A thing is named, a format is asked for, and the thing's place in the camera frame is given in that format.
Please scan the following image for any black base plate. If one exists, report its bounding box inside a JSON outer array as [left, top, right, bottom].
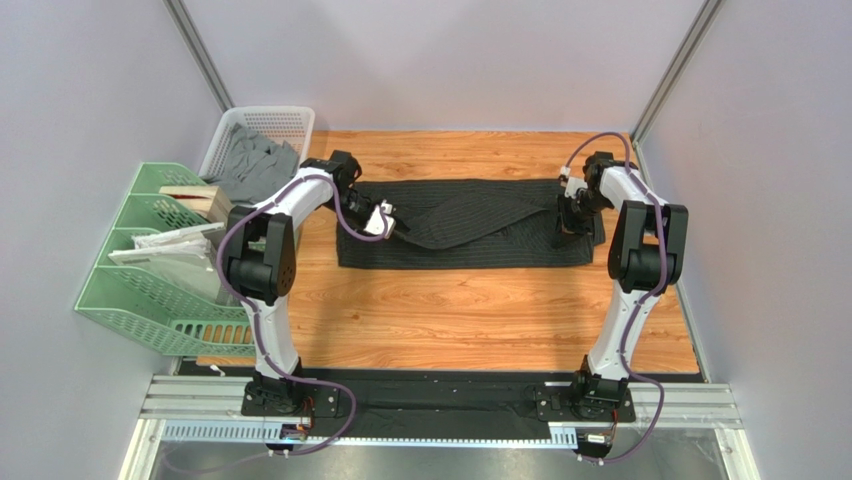
[[178, 365, 637, 440]]

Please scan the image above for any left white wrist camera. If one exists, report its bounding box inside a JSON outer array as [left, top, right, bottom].
[[363, 200, 396, 239]]

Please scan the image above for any wooden block in rack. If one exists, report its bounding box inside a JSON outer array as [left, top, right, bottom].
[[159, 185, 233, 223]]

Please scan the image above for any white plastic basket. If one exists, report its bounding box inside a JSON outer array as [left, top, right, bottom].
[[199, 106, 315, 178]]

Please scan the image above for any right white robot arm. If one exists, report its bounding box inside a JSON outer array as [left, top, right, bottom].
[[557, 152, 689, 420]]

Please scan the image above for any aluminium rail frame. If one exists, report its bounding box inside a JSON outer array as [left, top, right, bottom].
[[121, 374, 759, 479]]

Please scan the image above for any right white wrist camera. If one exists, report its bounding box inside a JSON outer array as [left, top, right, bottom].
[[559, 166, 587, 198]]

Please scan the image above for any grey shirt in basket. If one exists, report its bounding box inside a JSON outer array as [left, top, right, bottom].
[[202, 124, 300, 205]]

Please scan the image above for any green file organizer rack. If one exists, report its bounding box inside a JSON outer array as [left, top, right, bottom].
[[74, 162, 255, 357]]

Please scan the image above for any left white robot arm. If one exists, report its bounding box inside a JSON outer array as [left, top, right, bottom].
[[216, 150, 395, 417]]

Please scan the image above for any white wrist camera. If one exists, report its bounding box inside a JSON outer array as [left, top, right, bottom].
[[363, 200, 396, 239], [559, 166, 587, 198]]

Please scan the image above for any dark pinstriped long sleeve shirt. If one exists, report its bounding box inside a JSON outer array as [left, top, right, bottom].
[[336, 179, 606, 270]]

